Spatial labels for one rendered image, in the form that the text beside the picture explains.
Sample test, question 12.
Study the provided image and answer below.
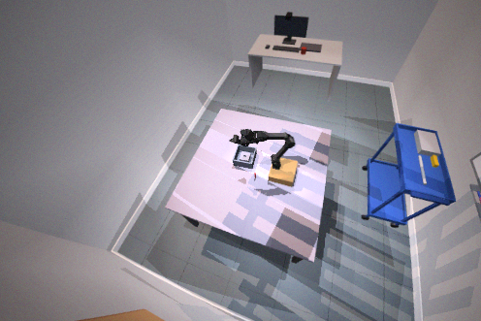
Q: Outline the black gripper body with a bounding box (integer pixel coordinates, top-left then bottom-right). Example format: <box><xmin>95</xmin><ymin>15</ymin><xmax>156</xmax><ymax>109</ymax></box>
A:
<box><xmin>233</xmin><ymin>135</ymin><xmax>249</xmax><ymax>146</ymax></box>

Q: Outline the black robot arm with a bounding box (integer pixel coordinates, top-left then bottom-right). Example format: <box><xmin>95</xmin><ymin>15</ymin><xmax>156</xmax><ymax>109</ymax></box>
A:
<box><xmin>240</xmin><ymin>129</ymin><xmax>296</xmax><ymax>170</ymax></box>

